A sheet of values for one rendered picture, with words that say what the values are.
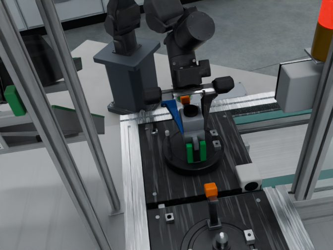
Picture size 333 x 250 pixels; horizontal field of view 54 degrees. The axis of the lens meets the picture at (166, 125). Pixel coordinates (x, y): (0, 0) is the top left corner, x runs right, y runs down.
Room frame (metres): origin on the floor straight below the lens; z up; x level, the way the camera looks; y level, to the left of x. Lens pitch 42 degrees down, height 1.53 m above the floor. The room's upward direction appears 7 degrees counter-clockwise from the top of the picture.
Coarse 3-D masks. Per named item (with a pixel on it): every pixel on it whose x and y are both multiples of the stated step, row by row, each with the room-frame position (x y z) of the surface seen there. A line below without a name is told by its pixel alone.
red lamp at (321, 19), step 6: (324, 0) 0.40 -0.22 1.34; (330, 0) 0.39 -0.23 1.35; (324, 6) 0.40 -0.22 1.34; (330, 6) 0.39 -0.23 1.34; (324, 12) 0.40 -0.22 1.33; (330, 12) 0.39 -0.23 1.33; (318, 18) 0.41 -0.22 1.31; (324, 18) 0.40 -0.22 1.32; (330, 18) 0.39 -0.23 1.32; (324, 24) 0.39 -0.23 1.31; (330, 24) 0.39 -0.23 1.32
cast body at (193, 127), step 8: (184, 112) 0.51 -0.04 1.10; (192, 112) 0.50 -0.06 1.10; (200, 112) 0.51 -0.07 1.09; (184, 120) 0.49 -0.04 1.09; (192, 120) 0.49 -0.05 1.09; (200, 120) 0.49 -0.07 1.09; (184, 128) 0.49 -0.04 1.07; (192, 128) 0.49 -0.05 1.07; (200, 128) 0.49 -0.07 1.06; (184, 136) 0.48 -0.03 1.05; (192, 136) 0.48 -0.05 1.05; (200, 136) 0.48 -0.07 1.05
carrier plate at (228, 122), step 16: (224, 112) 0.63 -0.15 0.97; (144, 128) 0.61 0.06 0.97; (160, 128) 0.60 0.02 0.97; (176, 128) 0.60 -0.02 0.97; (224, 128) 0.57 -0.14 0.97; (144, 144) 0.56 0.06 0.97; (160, 144) 0.55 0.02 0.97; (224, 144) 0.52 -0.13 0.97; (240, 144) 0.52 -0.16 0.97; (144, 160) 0.50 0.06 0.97; (160, 160) 0.50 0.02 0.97; (224, 160) 0.47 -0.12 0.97; (240, 160) 0.47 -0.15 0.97; (144, 176) 0.46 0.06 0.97; (160, 176) 0.45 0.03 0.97; (176, 176) 0.45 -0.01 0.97; (192, 176) 0.44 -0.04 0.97; (208, 176) 0.44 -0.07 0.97; (224, 176) 0.43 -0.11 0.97; (160, 192) 0.41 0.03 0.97; (176, 192) 0.41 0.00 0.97; (192, 192) 0.40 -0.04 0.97; (224, 192) 0.40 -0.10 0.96; (240, 192) 0.40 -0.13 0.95
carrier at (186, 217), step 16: (256, 192) 0.38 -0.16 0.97; (160, 208) 0.37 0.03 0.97; (176, 208) 0.37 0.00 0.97; (192, 208) 0.36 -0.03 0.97; (224, 208) 0.35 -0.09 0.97; (240, 208) 0.35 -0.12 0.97; (256, 208) 0.35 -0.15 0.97; (160, 224) 0.34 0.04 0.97; (176, 224) 0.33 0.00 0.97; (192, 224) 0.33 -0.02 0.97; (208, 224) 0.31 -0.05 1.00; (224, 224) 0.31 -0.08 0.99; (240, 224) 0.31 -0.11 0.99; (256, 224) 0.31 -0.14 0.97; (272, 224) 0.31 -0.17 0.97; (160, 240) 0.31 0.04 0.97; (176, 240) 0.30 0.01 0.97; (192, 240) 0.29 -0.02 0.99; (208, 240) 0.28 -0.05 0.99; (224, 240) 0.25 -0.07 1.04; (240, 240) 0.28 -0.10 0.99; (256, 240) 0.27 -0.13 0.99; (272, 240) 0.28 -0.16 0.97
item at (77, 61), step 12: (24, 36) 0.42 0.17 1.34; (36, 36) 0.45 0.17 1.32; (36, 48) 0.43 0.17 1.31; (48, 48) 0.47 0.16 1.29; (0, 60) 0.35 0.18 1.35; (36, 60) 0.42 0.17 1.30; (48, 60) 0.45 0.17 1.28; (0, 72) 0.34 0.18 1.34; (48, 72) 0.44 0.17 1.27; (60, 72) 0.48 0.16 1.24; (0, 84) 0.33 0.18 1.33; (12, 84) 0.35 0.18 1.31; (48, 84) 0.43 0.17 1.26; (0, 96) 0.32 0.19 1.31
